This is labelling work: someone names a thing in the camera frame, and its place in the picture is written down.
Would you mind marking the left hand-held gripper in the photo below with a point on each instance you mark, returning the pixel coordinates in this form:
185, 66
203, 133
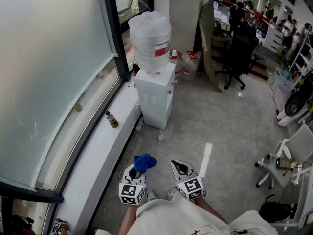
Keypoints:
128, 191

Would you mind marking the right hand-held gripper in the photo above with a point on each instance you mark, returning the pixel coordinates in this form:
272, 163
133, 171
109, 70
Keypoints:
192, 186

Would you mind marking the blue cloth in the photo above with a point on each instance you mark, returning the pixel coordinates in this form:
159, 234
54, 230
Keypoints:
144, 161

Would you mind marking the white water dispenser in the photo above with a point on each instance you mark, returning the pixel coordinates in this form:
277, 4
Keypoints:
155, 99

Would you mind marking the person's left forearm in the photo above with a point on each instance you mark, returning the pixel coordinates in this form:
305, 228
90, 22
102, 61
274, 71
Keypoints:
127, 219

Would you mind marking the person's right forearm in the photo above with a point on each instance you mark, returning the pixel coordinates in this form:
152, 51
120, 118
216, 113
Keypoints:
212, 210

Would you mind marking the clear plastic bottle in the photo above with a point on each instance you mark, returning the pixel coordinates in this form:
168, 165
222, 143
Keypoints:
176, 62

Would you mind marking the plastic-wrapped large water jug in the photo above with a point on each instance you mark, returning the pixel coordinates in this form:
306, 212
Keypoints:
149, 40

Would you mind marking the person's left sneaker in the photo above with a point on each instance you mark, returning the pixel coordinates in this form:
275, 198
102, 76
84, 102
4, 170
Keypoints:
151, 196

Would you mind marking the person's sneaker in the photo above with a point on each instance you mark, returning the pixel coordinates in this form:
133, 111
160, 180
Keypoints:
172, 193
151, 196

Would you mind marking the person's right sneaker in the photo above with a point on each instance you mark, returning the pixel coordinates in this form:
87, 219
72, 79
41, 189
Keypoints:
172, 193

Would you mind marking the white window ledge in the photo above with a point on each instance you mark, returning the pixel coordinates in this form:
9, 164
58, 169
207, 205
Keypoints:
97, 155

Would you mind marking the person's white shirt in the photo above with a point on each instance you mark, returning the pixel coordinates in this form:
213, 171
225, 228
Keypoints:
176, 217

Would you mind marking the white power strip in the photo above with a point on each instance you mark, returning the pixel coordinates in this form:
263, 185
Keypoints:
140, 124

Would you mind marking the small dark drink bottle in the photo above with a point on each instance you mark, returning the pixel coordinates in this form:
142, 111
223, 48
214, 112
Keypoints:
112, 120

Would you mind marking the black white patterned device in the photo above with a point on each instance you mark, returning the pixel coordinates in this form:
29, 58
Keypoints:
58, 227

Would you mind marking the black backpack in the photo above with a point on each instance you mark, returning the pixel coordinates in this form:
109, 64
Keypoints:
274, 210

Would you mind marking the dark cola bottle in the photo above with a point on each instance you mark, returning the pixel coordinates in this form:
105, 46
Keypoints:
136, 68

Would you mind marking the white grey office chair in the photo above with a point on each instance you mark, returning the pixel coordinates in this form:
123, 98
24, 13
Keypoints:
293, 146

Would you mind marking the white cloth bundle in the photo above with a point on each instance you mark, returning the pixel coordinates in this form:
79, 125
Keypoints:
284, 117

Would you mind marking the brown leaning board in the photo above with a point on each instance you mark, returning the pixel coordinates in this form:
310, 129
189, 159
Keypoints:
207, 45

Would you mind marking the white side table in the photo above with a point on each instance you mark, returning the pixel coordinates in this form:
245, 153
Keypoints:
304, 204

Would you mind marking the black round appliance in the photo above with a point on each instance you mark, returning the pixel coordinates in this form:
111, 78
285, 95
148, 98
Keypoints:
294, 104

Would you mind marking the black office chair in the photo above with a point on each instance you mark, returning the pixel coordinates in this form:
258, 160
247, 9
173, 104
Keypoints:
240, 50

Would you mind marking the clear storage box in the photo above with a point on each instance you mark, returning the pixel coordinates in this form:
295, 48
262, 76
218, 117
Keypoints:
282, 78

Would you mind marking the frosted glass window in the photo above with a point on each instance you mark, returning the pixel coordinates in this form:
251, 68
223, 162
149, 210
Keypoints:
49, 70

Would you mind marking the white drawer cabinet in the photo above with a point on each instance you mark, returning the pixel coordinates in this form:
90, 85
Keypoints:
272, 38

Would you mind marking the white shelf rack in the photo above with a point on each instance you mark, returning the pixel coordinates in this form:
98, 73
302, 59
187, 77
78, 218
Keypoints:
302, 55

